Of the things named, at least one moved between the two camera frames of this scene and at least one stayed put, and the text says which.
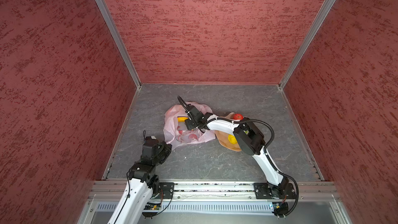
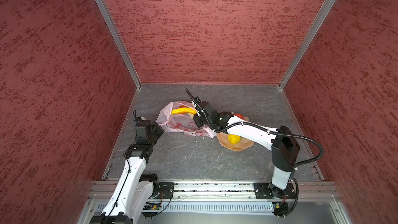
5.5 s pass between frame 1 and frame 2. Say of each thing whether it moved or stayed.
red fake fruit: stayed
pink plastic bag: moved
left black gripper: moved
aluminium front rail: stayed
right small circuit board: stayed
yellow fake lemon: stayed
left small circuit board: stayed
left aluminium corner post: stayed
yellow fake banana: moved
